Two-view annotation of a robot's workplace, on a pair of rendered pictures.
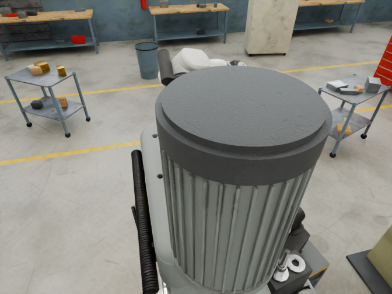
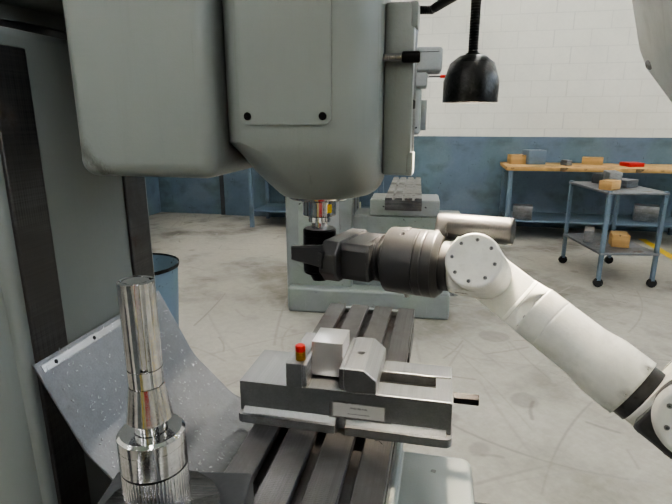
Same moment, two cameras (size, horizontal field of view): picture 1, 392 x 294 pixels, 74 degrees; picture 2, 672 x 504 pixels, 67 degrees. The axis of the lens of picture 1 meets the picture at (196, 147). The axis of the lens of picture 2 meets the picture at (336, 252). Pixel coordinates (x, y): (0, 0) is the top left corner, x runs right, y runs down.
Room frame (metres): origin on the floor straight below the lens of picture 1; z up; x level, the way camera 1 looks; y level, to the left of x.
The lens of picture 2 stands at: (0.84, -0.62, 1.41)
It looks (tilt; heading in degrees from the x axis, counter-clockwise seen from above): 15 degrees down; 116
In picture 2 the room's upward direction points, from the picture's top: straight up
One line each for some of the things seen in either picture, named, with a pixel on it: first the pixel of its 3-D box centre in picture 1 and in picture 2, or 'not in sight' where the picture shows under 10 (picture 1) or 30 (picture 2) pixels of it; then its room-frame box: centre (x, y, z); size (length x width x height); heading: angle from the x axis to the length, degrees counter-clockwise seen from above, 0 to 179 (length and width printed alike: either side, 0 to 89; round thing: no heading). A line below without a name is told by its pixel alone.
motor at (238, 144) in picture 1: (230, 189); not in sight; (0.27, -0.05, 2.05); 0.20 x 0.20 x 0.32
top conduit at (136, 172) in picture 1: (143, 205); not in sight; (0.44, 0.14, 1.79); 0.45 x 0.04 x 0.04; 14
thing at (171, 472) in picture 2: (280, 268); (156, 475); (0.58, -0.39, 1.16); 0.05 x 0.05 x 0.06
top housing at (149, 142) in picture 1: (194, 185); not in sight; (0.50, 0.00, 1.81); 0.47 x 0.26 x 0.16; 14
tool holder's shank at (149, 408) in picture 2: (284, 258); (143, 357); (0.58, -0.39, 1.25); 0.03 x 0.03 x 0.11
